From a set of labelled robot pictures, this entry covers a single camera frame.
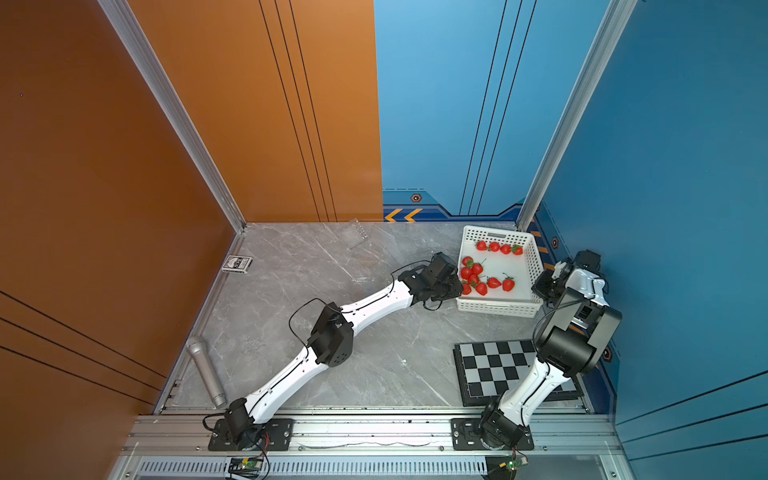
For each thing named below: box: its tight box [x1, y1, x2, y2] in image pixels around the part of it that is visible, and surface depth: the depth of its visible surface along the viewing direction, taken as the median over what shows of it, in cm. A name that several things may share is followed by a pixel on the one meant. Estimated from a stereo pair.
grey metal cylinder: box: [186, 336, 227, 409], surface depth 84 cm
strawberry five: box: [502, 272, 515, 292], surface depth 101 cm
